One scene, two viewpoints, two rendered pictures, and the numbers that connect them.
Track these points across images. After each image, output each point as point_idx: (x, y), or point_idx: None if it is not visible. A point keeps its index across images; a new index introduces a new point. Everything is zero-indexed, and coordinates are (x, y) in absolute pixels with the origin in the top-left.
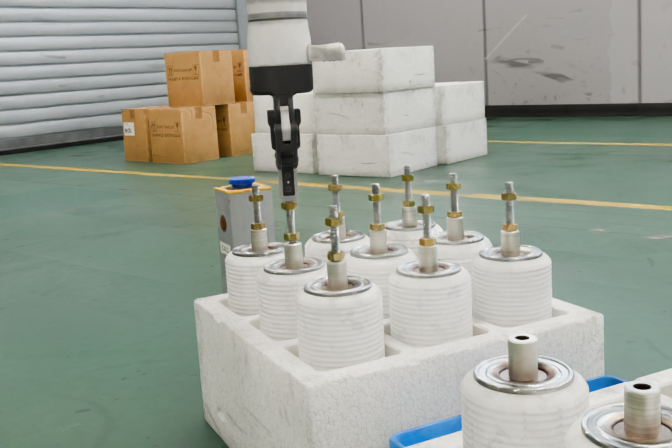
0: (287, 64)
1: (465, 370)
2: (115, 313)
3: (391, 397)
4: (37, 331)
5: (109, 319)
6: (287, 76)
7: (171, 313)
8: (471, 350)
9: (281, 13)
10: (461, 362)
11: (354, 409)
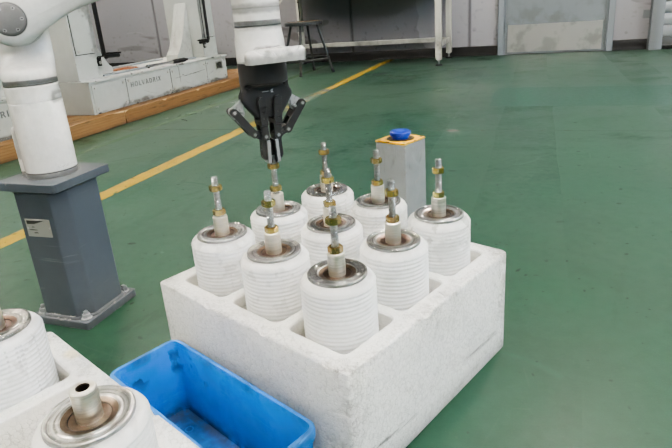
0: (239, 63)
1: (236, 335)
2: (480, 198)
3: (197, 319)
4: (428, 192)
5: (468, 201)
6: (240, 72)
7: (500, 213)
8: (238, 324)
9: (235, 23)
10: (233, 327)
11: (180, 311)
